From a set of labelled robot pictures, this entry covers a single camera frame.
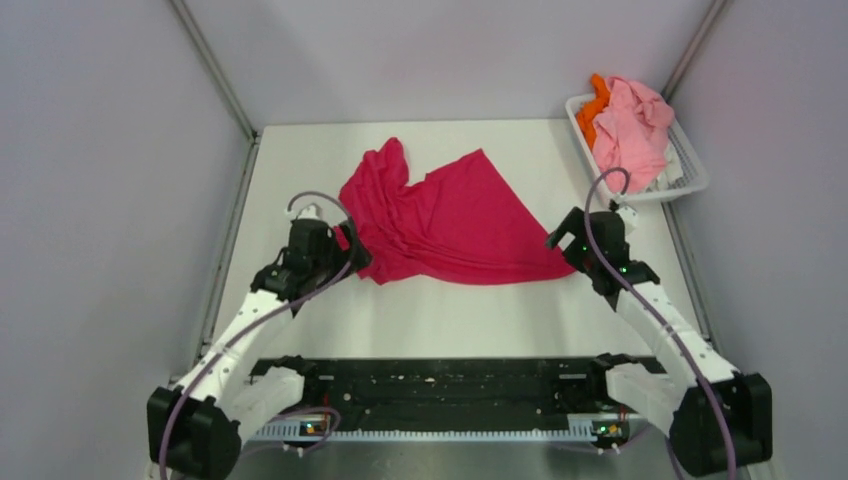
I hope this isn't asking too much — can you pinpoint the magenta t-shirt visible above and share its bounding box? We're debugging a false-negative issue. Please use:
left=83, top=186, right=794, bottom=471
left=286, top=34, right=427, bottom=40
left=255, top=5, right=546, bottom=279
left=339, top=137, right=575, bottom=286

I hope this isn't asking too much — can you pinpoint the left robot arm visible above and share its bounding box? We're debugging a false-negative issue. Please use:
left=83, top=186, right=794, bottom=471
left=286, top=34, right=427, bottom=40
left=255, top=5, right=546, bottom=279
left=146, top=214, right=371, bottom=479

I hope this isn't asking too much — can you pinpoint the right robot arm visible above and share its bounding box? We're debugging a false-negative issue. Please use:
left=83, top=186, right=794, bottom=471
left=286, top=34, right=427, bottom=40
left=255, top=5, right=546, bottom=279
left=546, top=207, right=773, bottom=477

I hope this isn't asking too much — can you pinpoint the white plastic basket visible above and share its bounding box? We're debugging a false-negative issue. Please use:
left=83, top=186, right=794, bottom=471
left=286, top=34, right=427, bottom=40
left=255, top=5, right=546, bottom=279
left=564, top=93, right=710, bottom=205

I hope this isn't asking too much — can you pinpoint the light pink t-shirt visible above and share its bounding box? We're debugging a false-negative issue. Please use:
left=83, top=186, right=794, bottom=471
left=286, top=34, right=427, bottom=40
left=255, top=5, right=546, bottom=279
left=592, top=76, right=675, bottom=194

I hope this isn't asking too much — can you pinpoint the orange t-shirt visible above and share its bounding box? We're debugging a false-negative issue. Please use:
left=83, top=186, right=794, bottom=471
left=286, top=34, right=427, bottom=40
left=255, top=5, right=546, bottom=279
left=575, top=73, right=610, bottom=149

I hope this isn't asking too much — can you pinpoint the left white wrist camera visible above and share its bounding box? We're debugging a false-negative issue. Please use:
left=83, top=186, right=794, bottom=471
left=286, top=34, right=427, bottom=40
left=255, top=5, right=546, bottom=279
left=286, top=203, right=323, bottom=222

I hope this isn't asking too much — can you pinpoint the grey slotted cable duct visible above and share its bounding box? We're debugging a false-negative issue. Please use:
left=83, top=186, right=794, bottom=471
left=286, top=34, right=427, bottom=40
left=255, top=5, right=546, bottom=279
left=251, top=416, right=630, bottom=444

